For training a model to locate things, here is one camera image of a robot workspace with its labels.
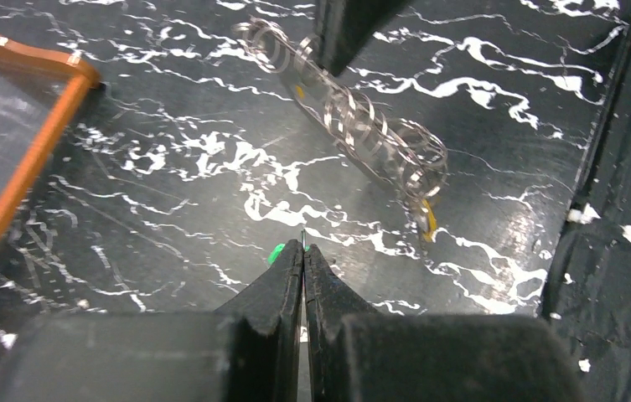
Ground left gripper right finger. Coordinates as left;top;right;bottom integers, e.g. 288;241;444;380
303;246;584;401

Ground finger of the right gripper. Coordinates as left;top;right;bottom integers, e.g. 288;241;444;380
314;0;410;77

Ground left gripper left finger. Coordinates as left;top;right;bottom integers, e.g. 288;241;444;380
0;240;304;401

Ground green key tag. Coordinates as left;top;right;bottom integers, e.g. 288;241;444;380
266;243;288;265

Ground yellow key tag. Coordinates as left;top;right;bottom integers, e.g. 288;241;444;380
420;199;437;242

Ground silver keyring holder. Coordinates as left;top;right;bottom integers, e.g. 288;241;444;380
231;16;449;235

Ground orange wooden shelf rack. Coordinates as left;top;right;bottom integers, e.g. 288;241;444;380
0;34;101;239

